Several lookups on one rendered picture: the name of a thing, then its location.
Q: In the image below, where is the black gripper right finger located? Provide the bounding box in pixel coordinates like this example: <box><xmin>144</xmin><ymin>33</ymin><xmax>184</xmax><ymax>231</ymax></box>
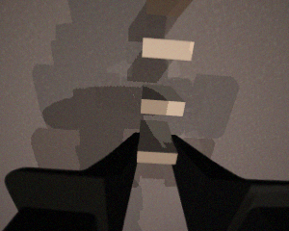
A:
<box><xmin>171</xmin><ymin>135</ymin><xmax>289</xmax><ymax>231</ymax></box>

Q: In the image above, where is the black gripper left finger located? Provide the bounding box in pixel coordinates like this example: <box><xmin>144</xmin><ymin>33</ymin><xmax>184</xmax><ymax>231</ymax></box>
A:
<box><xmin>5</xmin><ymin>133</ymin><xmax>140</xmax><ymax>231</ymax></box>

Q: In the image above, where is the beige domino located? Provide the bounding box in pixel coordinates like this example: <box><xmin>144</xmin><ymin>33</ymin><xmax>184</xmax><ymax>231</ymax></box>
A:
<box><xmin>142</xmin><ymin>38</ymin><xmax>195</xmax><ymax>61</ymax></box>
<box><xmin>146</xmin><ymin>0</ymin><xmax>193</xmax><ymax>16</ymax></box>
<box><xmin>141</xmin><ymin>84</ymin><xmax>186</xmax><ymax>116</ymax></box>
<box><xmin>137</xmin><ymin>120</ymin><xmax>178</xmax><ymax>165</ymax></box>

